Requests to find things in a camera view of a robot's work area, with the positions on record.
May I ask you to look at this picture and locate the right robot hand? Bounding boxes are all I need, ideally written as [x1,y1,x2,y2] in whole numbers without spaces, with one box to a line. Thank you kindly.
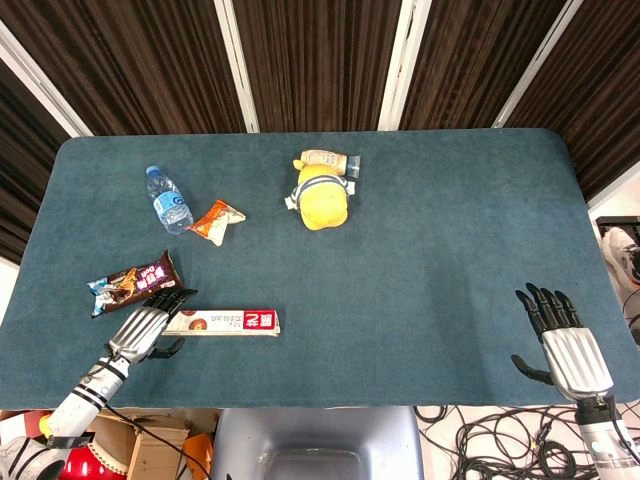
[510,282,615,405]

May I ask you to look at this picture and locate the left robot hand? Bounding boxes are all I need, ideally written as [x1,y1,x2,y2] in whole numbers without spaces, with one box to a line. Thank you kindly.
[106,288,200,365]

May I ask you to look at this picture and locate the long white red box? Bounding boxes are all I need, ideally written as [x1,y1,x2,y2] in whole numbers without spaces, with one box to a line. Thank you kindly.
[162,308,283,339]

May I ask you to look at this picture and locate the brown chocolate snack packet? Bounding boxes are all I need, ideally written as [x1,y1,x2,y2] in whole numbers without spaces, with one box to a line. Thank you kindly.
[86,249,185,319]

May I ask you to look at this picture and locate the white sneaker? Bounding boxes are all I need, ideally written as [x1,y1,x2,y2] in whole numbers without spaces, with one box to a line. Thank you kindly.
[601,226,640,288]

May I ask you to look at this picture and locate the red round drum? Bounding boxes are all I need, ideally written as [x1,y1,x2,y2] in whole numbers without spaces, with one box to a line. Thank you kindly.
[58,433,132,480]

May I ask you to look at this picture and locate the clear water bottle blue label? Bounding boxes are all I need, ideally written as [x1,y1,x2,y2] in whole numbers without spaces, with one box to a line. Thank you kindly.
[145,165,195,235]

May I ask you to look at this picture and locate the orange white snack packet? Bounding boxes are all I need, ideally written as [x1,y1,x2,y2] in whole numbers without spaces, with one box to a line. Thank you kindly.
[187,199,247,247]

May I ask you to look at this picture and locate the teal table cloth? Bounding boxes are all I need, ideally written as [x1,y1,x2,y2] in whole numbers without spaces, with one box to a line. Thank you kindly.
[0,128,640,410]

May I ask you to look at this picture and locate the grey plastic chair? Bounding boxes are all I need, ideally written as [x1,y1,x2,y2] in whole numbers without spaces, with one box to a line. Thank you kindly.
[210,405,426,480]

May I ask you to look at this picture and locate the yellow plush toy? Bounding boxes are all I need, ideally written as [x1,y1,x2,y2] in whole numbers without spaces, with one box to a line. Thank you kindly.
[284,158,357,232]

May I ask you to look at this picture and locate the beige drink bottle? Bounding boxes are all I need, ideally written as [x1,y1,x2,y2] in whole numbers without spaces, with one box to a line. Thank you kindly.
[299,149,363,179]

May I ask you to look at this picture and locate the tangled black cables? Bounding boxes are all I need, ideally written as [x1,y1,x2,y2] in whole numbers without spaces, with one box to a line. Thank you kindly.
[414,403,640,480]

